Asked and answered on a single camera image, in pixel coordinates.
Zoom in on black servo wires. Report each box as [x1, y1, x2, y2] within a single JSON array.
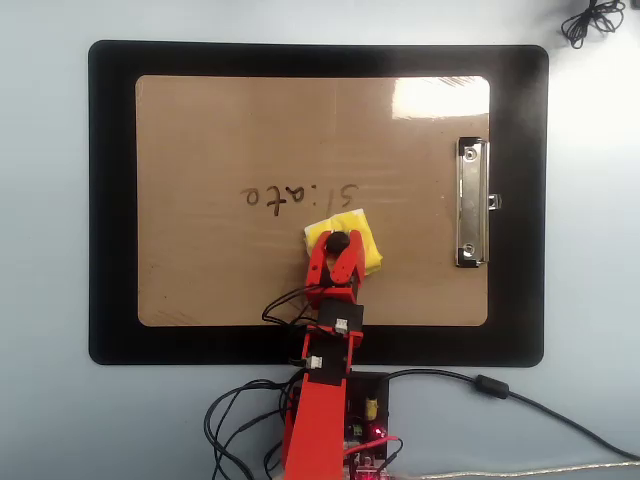
[[203, 287, 321, 480]]

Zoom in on brown clipboard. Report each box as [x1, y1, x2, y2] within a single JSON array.
[[134, 74, 491, 328]]

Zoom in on yellow sponge with black knob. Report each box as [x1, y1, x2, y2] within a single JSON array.
[[302, 207, 385, 276]]

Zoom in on black power cable with ferrite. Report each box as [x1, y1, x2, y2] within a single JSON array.
[[384, 368, 640, 461]]

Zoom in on bundled black cable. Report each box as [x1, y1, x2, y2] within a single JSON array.
[[560, 0, 627, 50]]

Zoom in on silver USB cable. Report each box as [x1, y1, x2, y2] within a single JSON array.
[[389, 459, 640, 480]]

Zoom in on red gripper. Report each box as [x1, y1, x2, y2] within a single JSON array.
[[305, 229, 364, 305]]

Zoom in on silver metal clipboard clip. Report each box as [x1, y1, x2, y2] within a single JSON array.
[[453, 136, 503, 269]]

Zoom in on black mat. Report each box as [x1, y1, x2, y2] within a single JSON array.
[[87, 39, 550, 367]]

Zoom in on red wire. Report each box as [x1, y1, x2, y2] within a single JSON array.
[[344, 435, 404, 469]]

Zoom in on controller circuit board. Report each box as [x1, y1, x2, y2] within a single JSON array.
[[342, 422, 394, 480]]

